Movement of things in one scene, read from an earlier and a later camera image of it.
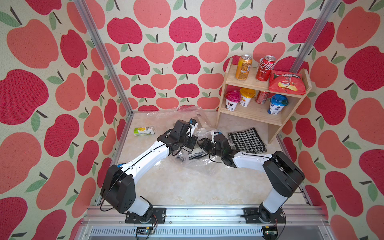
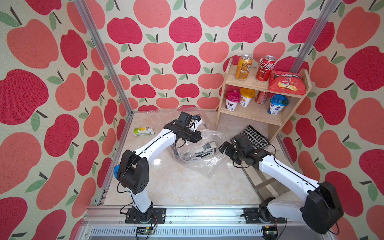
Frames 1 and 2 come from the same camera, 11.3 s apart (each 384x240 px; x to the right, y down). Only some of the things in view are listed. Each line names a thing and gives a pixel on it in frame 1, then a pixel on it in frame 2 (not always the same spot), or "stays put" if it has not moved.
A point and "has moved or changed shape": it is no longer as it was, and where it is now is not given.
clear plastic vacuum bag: [198, 162] has moved or changed shape
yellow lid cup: [246, 94] stays put
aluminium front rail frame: [110, 222] stays put
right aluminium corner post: [327, 8] stays put
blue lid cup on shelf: [277, 103] stays put
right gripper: [205, 144] → [228, 150]
